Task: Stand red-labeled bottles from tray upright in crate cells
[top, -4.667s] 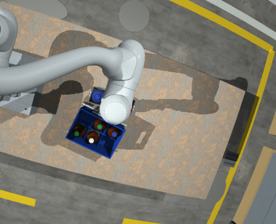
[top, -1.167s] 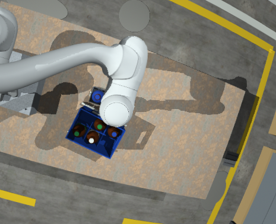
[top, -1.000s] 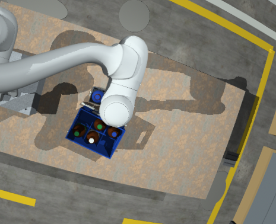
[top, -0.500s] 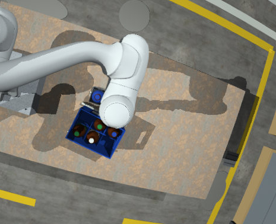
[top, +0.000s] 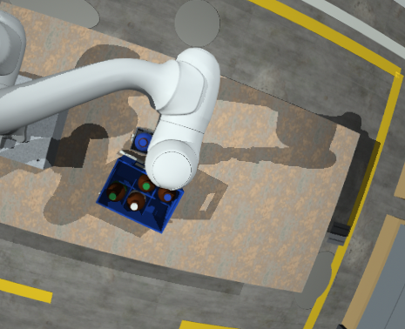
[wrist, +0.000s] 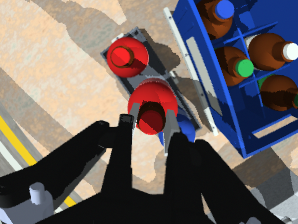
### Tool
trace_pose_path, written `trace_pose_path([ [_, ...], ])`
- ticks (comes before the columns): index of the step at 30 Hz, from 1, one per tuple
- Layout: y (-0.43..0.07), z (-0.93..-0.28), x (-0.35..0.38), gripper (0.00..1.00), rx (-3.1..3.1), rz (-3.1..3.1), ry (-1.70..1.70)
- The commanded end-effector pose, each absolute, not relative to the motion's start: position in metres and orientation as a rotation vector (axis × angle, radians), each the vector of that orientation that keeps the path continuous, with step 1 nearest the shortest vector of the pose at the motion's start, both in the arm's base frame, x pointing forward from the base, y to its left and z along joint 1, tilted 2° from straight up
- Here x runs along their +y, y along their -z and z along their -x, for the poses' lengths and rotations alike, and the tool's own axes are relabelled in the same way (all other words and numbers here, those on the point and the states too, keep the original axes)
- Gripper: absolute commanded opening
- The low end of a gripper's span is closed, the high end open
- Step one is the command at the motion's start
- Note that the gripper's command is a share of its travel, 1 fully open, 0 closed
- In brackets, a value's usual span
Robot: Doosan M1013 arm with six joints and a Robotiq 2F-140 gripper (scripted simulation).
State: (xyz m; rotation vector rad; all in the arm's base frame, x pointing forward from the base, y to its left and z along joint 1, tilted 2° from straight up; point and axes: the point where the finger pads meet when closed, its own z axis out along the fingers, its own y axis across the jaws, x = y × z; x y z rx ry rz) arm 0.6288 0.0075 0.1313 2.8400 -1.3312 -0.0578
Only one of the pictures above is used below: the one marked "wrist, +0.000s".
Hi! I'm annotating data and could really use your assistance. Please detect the brown bottle with blue cap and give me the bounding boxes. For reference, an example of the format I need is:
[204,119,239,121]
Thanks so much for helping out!
[196,0,234,41]

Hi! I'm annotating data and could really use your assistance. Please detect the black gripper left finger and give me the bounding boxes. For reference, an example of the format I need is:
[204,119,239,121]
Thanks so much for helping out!
[0,102,140,224]

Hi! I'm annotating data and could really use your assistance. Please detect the brown bottle with white cap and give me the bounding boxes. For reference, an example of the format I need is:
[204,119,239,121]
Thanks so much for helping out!
[243,33,298,71]

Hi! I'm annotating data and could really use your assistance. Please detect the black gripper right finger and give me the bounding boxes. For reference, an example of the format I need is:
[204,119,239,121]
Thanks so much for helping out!
[163,109,285,224]

